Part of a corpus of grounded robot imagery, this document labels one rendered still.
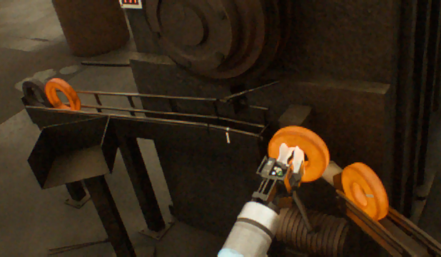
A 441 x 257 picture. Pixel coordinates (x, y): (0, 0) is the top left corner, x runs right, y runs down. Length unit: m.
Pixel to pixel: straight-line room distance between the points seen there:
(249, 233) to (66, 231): 1.59
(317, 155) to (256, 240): 0.28
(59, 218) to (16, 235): 0.22
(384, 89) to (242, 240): 0.61
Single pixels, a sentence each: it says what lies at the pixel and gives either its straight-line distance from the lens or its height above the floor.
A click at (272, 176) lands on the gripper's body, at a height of 0.87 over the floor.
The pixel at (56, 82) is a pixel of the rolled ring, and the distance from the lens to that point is 2.12.
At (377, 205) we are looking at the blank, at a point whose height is 0.73.
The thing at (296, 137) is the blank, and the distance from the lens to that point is 1.14.
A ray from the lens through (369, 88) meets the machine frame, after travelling 1.35.
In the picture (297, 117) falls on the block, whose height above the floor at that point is 0.80.
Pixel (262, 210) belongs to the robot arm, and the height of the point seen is 0.84.
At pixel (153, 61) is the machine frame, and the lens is 1.72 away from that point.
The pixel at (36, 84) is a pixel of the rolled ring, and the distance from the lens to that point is 2.25.
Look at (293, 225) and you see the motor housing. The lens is 1.44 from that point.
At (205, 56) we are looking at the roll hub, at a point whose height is 1.02.
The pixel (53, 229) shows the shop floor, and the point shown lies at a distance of 2.53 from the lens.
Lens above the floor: 1.56
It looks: 33 degrees down
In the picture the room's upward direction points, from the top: 12 degrees counter-clockwise
